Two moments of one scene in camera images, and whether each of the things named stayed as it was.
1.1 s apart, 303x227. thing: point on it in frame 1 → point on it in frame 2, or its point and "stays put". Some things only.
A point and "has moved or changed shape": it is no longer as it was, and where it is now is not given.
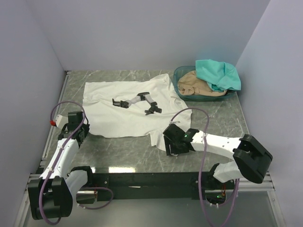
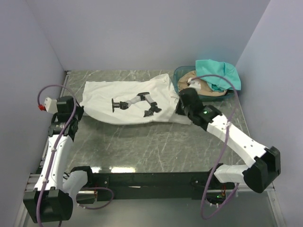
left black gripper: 86,127 → 80,110
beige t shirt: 189,83 stays put
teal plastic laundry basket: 182,69 stays put
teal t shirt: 220,76 stays put
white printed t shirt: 102,118 has moved or changed shape
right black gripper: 167,142 → 178,110
